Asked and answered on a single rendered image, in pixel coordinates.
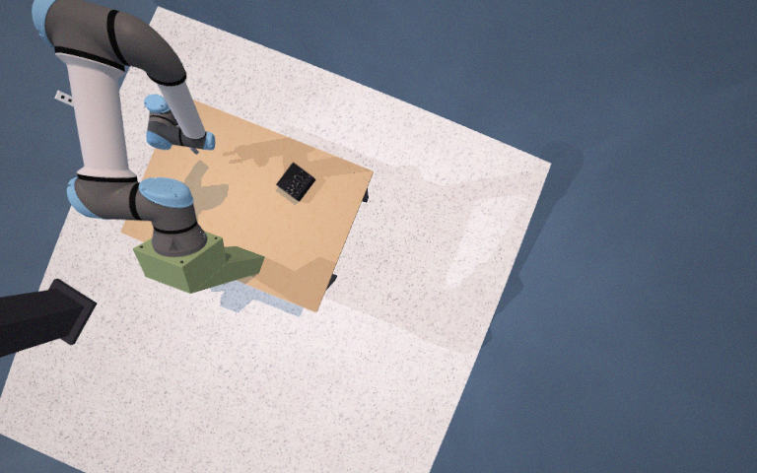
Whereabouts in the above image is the black lighting desk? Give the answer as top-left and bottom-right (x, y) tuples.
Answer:
(276, 163), (316, 201)

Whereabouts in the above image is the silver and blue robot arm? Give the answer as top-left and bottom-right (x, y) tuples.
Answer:
(32, 0), (216, 257)

